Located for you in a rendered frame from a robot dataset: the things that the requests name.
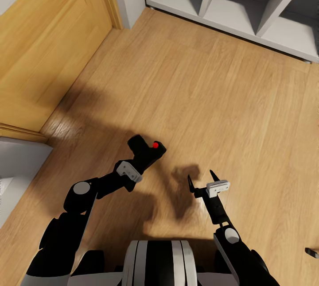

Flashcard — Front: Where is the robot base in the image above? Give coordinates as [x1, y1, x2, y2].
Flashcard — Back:
[67, 250, 239, 286]

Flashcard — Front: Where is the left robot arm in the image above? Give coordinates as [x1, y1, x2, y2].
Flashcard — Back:
[20, 159, 144, 286]

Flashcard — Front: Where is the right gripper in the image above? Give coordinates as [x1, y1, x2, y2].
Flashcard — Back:
[187, 170, 223, 212]

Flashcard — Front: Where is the digital camera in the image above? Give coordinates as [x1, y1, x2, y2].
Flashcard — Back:
[127, 135, 167, 172]

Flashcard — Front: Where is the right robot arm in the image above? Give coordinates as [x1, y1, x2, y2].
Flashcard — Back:
[187, 170, 280, 286]

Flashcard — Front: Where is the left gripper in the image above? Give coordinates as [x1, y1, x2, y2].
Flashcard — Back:
[106, 159, 144, 193]

